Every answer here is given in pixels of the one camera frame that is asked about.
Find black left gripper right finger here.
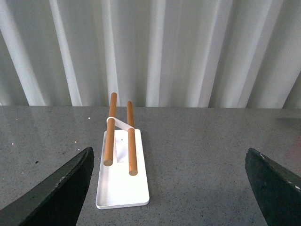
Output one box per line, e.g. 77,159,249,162
245,148,301,226

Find white metal rack stand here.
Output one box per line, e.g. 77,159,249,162
95,117,150,210

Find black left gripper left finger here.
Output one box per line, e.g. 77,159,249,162
0,147,94,226

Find left wooden rod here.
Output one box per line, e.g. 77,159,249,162
103,92,117,166

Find right wooden rod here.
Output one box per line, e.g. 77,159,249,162
127,101,138,176

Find wooden rod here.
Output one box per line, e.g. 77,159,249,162
103,92,117,166
127,101,138,176

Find white pleated curtain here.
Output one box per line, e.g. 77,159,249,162
0,0,301,109

